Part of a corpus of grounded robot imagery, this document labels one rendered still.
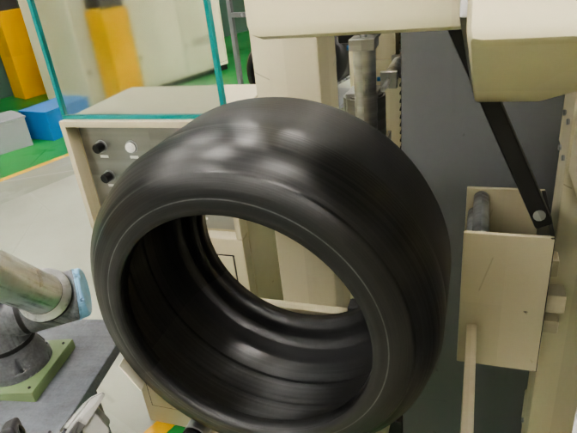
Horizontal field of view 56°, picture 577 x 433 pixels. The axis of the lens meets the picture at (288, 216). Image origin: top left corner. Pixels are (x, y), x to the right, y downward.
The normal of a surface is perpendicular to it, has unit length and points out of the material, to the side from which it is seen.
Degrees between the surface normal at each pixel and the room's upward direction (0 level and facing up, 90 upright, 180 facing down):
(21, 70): 90
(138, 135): 90
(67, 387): 0
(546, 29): 94
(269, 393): 7
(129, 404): 0
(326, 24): 112
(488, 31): 94
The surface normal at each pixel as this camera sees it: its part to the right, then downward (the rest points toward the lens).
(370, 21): -0.25, 0.77
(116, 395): -0.10, -0.88
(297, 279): -0.31, 0.47
